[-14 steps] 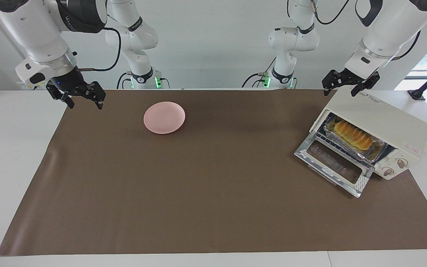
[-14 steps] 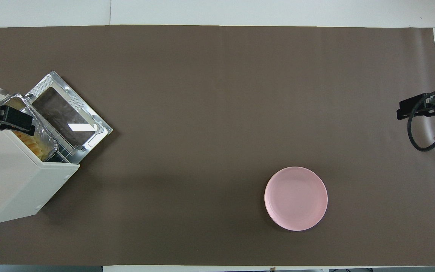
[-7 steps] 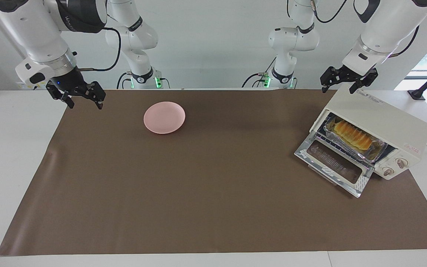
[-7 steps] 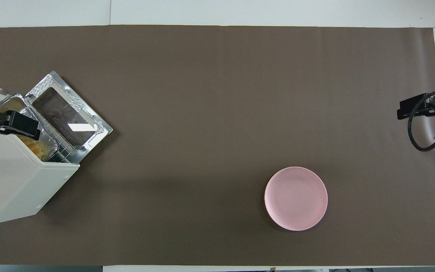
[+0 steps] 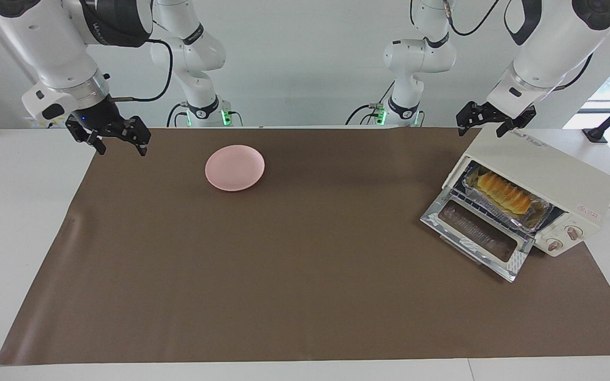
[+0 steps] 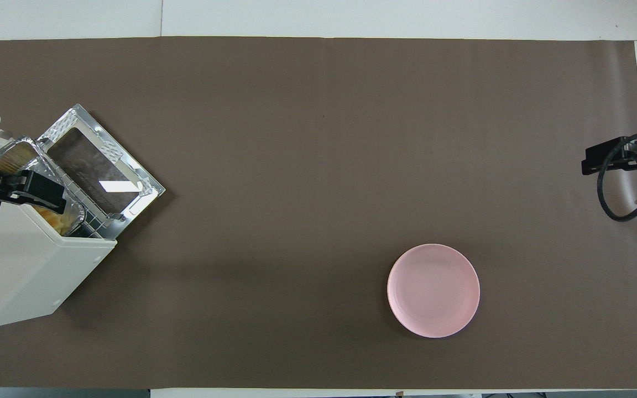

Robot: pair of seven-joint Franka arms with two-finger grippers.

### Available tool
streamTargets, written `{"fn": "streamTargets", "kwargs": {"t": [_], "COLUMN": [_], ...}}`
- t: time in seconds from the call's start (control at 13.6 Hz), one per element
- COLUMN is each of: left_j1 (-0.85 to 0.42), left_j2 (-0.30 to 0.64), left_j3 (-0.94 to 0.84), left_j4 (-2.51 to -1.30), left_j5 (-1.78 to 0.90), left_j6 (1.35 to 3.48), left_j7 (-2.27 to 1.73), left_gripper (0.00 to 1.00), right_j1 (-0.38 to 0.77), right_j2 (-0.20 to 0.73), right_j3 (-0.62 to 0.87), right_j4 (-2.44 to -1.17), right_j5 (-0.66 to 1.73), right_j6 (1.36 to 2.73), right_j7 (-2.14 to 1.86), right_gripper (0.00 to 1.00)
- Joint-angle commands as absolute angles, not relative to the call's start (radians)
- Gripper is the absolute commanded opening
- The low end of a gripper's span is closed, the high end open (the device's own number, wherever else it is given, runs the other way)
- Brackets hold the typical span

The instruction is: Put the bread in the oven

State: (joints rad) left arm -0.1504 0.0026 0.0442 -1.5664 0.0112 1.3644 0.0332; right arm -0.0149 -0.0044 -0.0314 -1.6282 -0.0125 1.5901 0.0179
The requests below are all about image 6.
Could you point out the yellow braided bread loaf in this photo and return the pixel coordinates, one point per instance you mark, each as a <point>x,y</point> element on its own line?
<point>11,159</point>

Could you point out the aluminium foil baking tray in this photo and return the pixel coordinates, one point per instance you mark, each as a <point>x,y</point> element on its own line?
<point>75,215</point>

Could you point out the cream toaster oven body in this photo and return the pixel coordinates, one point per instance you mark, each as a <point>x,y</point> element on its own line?
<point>20,265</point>

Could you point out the glass oven door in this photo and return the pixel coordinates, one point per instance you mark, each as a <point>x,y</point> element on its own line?
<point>147,190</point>

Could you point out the pink round plate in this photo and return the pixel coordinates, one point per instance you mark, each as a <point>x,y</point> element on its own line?
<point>433,291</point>

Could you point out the brown table mat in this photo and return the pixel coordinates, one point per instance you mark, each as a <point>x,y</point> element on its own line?
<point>318,166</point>

